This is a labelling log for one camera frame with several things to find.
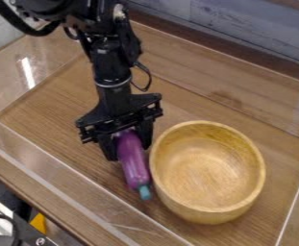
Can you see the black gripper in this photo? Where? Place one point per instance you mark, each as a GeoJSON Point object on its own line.
{"type": "Point", "coordinates": [121, 110]}

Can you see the purple toy eggplant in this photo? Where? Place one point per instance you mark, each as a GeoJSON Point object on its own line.
{"type": "Point", "coordinates": [132, 156]}

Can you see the brown wooden bowl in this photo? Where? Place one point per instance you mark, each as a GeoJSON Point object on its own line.
{"type": "Point", "coordinates": [209, 171]}

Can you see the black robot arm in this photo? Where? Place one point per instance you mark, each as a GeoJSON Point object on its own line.
{"type": "Point", "coordinates": [98, 23]}

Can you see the yellow black device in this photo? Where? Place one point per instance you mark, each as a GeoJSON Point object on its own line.
{"type": "Point", "coordinates": [31, 232]}

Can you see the clear acrylic tray wall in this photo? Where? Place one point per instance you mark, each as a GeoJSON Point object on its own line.
{"type": "Point", "coordinates": [210, 80]}

